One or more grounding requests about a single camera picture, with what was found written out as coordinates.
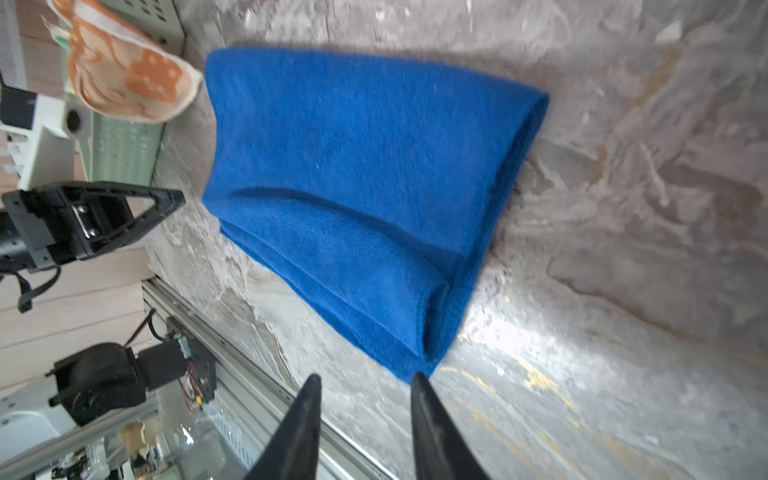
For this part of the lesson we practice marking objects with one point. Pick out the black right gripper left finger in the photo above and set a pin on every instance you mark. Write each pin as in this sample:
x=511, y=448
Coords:
x=293, y=450

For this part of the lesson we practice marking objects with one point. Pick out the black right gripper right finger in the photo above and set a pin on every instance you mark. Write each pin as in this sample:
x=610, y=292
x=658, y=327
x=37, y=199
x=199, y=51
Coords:
x=440, y=451

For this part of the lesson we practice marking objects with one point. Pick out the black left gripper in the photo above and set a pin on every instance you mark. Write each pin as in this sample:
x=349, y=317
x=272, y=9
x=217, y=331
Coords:
x=59, y=223

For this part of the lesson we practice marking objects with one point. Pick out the blue towel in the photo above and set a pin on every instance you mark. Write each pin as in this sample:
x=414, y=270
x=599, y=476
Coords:
x=371, y=185

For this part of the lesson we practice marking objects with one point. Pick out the orange patterned towel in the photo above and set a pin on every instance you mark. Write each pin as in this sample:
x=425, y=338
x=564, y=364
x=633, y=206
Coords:
x=118, y=71

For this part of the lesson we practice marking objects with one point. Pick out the aluminium frame rail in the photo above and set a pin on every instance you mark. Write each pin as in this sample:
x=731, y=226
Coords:
x=232, y=430

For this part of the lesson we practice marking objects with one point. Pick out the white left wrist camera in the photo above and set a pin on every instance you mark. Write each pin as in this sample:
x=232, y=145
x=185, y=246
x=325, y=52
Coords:
x=52, y=128

